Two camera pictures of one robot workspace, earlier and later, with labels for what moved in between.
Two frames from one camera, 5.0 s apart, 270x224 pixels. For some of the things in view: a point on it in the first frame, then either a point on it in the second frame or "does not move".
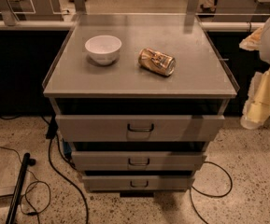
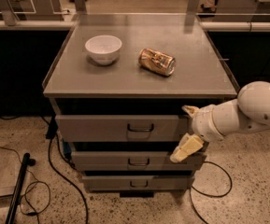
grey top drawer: (139, 128) does not move
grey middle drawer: (138, 161) does not move
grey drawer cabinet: (137, 97) does not move
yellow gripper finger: (265, 92) to (189, 145)
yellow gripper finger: (253, 42) to (191, 110)
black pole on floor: (27, 161) does not move
